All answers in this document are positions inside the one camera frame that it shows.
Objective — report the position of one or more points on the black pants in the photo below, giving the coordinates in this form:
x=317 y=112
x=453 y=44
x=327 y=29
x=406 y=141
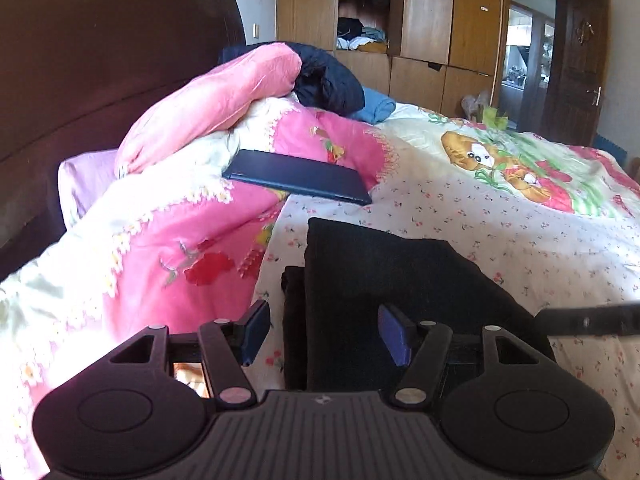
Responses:
x=400 y=280

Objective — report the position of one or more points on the cartoon cherry print bedsheet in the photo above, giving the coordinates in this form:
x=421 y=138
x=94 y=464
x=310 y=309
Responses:
x=500 y=210

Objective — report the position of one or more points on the wooden wardrobe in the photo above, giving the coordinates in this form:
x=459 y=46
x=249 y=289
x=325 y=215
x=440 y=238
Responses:
x=425 y=15

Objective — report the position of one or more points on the purple pillow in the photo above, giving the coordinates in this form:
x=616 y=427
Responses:
x=85 y=180

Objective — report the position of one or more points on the light blue cloth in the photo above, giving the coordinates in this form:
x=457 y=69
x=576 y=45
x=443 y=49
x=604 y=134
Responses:
x=377 y=105

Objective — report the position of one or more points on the blue foam mat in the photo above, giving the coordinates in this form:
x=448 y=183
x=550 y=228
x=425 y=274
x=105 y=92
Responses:
x=612 y=146

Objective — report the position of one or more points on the folded clothes in wardrobe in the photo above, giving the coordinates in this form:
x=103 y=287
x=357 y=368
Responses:
x=360 y=37

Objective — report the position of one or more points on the dark wooden door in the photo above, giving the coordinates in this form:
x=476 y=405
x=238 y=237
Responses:
x=575 y=70

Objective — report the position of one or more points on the dark blue jacket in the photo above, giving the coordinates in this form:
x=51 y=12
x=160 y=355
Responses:
x=325 y=77

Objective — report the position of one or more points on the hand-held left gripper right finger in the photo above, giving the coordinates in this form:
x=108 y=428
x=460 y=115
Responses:
x=395 y=335

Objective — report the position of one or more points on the dark wooden headboard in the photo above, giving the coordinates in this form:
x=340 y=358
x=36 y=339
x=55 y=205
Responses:
x=100 y=60

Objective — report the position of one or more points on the pink pillow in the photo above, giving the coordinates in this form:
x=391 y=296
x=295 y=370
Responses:
x=210 y=105

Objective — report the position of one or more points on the dark blue laptop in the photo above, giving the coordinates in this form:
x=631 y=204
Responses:
x=300 y=177

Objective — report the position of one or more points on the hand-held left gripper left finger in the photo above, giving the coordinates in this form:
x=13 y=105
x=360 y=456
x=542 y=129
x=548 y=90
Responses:
x=255 y=330

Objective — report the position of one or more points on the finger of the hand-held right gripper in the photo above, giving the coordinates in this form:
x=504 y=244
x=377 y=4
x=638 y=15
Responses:
x=595 y=319

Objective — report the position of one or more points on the clear plastic bags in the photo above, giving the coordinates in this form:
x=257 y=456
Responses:
x=482 y=110

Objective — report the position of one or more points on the white wall switch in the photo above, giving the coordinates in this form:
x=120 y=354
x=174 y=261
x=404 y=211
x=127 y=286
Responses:
x=256 y=32

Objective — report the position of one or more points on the floral pink quilt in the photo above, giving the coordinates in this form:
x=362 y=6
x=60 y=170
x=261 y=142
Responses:
x=175 y=240

